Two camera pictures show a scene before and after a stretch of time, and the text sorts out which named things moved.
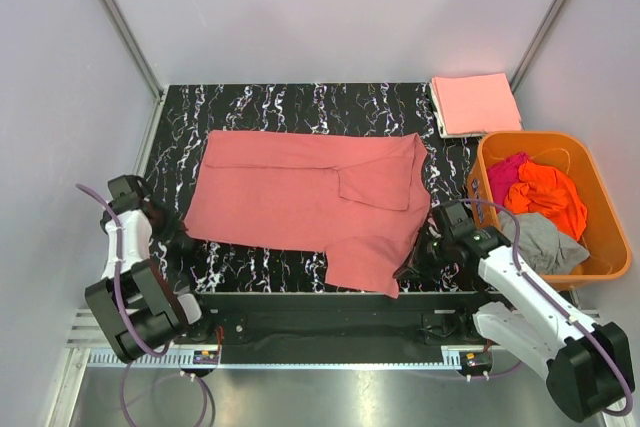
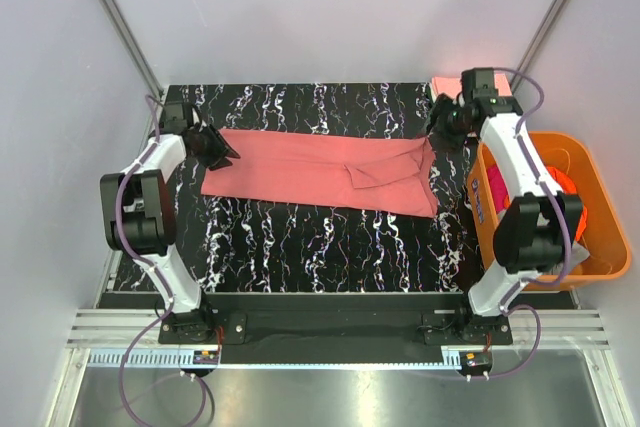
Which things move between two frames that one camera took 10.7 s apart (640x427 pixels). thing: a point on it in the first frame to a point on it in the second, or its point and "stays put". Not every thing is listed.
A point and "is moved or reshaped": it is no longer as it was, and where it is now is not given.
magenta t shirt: (503, 174) stays put
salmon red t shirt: (362, 196) is moved or reshaped
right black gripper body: (423, 251) to (444, 123)
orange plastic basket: (606, 234) stays put
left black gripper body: (170, 226) to (206, 142)
